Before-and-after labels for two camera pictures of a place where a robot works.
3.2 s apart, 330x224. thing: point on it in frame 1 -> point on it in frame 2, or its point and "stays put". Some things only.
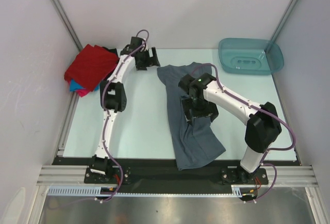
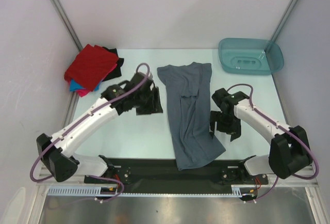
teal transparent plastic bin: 250,56 stays put
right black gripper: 210,111 -> 235,128
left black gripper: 152,61 -> 157,109
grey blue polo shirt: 195,143 stays put
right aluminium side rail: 286,121 stays put
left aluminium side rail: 73,100 stays put
